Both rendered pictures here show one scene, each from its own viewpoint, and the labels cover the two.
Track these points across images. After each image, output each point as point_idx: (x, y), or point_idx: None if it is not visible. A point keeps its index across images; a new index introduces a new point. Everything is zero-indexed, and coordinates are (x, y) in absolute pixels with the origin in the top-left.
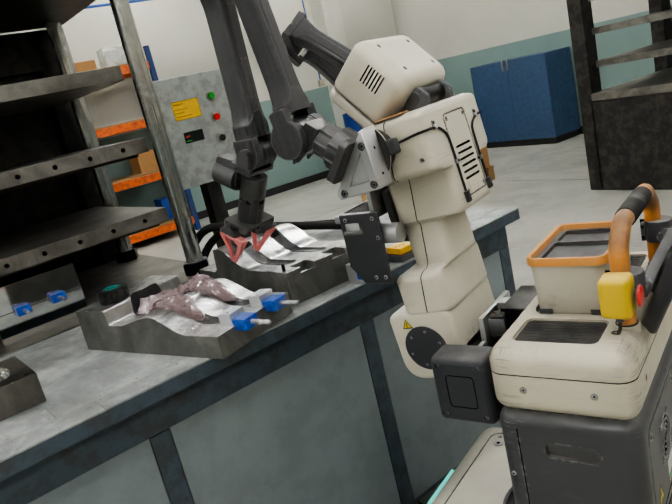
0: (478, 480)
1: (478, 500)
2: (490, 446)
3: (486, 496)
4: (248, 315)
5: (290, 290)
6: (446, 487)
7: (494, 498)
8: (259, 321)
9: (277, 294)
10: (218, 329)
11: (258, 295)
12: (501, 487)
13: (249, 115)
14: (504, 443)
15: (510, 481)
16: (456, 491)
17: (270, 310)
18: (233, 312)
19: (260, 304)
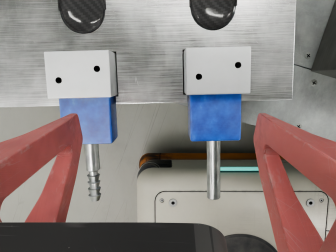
0: (252, 205)
1: (227, 215)
2: (304, 197)
3: (234, 219)
4: (88, 136)
5: (333, 70)
6: (237, 182)
7: (233, 226)
8: (88, 171)
9: (237, 117)
10: (32, 71)
11: (193, 87)
12: (248, 226)
13: None
14: (311, 207)
15: (258, 230)
16: (233, 194)
17: (188, 116)
18: (67, 98)
19: (184, 91)
